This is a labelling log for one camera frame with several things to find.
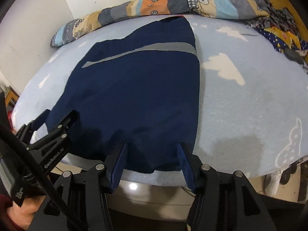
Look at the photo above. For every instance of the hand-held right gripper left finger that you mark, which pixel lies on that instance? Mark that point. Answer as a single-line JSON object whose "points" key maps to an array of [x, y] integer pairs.
{"points": [[119, 170]]}

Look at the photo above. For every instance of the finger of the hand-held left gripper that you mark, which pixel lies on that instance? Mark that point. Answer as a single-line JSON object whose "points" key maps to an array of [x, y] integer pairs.
{"points": [[69, 120], [26, 131]]}

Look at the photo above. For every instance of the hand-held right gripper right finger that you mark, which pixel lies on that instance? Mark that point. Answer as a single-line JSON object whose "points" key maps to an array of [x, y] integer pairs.
{"points": [[186, 168]]}

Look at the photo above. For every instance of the navy jacket with red collar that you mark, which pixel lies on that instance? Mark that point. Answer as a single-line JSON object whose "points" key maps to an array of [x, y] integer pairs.
{"points": [[144, 89]]}

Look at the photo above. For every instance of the person's left forearm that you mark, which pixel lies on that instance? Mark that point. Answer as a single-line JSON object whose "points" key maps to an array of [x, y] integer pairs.
{"points": [[4, 207]]}

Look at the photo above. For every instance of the person's left hand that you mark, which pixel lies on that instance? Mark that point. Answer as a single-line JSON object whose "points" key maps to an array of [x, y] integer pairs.
{"points": [[21, 214]]}

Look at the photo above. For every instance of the wooden shelf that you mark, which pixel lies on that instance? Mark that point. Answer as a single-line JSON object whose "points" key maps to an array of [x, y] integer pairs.
{"points": [[9, 98]]}

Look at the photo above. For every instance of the light blue cloud-print bed sheet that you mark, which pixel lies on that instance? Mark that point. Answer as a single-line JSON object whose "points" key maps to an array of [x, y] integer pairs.
{"points": [[240, 115]]}

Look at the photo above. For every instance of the white shoe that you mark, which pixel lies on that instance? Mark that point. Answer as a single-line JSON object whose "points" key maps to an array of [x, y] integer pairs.
{"points": [[273, 182]]}

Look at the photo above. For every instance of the dark shoe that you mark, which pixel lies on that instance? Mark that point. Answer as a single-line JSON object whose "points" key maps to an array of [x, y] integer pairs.
{"points": [[287, 173]]}

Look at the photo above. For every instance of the small grey cloth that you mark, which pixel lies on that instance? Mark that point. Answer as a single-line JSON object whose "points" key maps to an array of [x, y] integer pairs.
{"points": [[293, 55]]}

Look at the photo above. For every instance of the dark grey checked cloth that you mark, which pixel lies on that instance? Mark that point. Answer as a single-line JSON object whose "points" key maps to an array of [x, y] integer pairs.
{"points": [[281, 16]]}

